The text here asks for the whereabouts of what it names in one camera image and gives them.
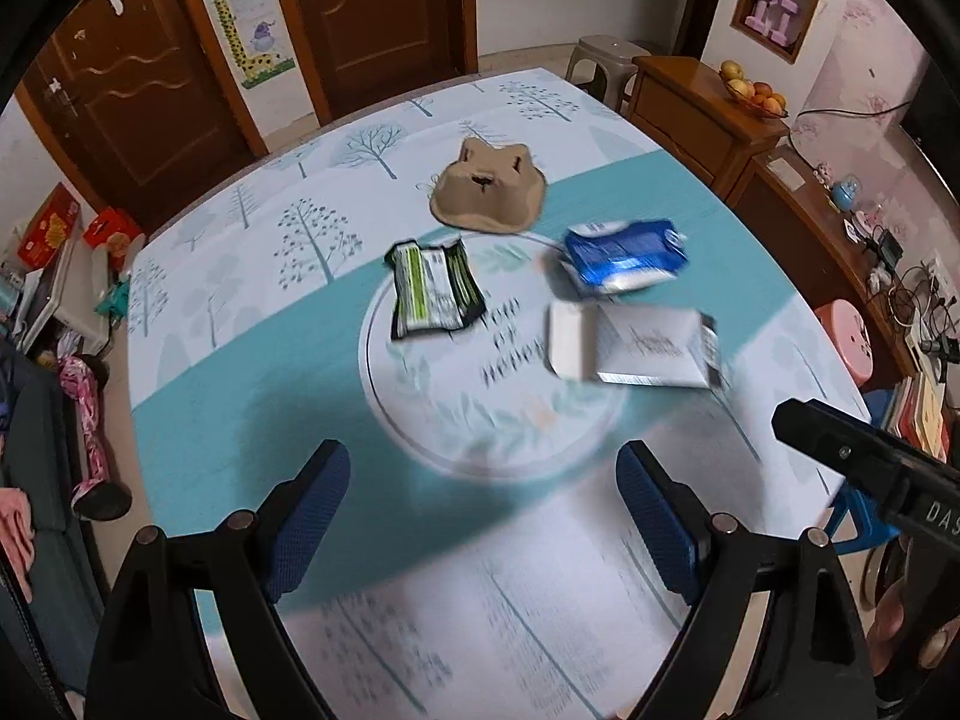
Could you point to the right brown wooden door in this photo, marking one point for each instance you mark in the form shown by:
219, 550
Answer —
354, 53

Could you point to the brown wooden door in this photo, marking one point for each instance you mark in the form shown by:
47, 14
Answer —
134, 108
354, 53

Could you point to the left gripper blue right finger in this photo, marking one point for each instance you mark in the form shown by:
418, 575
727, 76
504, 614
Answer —
670, 518

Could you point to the wall niche pink decoration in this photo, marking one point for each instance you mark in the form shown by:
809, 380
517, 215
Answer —
778, 25

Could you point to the stack of books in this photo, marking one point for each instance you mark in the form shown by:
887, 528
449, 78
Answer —
915, 415

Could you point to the person right hand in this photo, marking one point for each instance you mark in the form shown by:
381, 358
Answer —
890, 629

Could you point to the red gift box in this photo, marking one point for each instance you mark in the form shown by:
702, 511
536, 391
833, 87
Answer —
49, 228

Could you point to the left brown wooden door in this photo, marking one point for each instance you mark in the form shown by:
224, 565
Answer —
134, 108

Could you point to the pink cloth on sofa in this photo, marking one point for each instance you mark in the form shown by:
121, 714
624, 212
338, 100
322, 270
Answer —
18, 536

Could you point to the pink patterned umbrella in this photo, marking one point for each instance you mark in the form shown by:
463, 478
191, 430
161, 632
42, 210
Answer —
98, 497

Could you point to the grey plastic stool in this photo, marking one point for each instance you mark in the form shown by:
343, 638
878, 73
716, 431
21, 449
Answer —
614, 67

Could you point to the grey silver box packet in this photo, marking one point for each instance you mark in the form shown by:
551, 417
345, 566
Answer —
645, 345

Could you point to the tree print tablecloth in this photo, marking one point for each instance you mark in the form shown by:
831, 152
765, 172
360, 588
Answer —
482, 564

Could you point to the fruit bowl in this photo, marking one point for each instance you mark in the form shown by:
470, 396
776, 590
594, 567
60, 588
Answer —
758, 98

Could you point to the blue plastic stool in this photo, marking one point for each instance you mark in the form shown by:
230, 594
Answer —
869, 530

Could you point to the giraffe height chart poster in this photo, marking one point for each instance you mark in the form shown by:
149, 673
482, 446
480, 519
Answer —
254, 39

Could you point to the pink plastic stool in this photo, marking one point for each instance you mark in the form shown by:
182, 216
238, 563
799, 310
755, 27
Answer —
848, 332

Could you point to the brown wooden cabinet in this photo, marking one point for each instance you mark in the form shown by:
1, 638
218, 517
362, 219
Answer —
683, 106

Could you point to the blue white snack packet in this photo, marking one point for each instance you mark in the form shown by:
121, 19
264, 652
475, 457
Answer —
604, 259

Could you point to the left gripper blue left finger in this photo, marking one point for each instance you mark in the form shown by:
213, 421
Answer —
298, 513

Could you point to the black green packet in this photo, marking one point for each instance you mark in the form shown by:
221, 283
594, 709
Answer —
435, 290

